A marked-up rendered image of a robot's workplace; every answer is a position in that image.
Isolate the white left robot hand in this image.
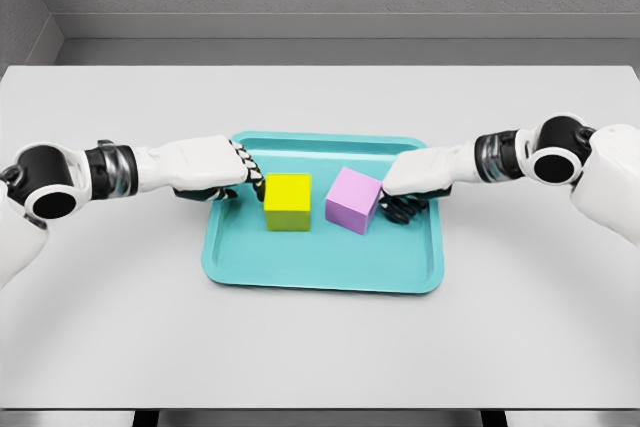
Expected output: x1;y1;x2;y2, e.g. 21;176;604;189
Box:
167;134;267;204

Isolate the teal rectangular tray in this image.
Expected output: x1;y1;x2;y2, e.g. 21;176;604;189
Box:
200;130;446;296

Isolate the yellow cube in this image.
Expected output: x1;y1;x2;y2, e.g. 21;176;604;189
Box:
263;172;313;233

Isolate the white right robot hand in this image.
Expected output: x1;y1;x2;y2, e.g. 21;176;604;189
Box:
377;147;455;225

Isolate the pink cube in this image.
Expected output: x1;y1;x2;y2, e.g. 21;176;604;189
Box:
324;166;385;237

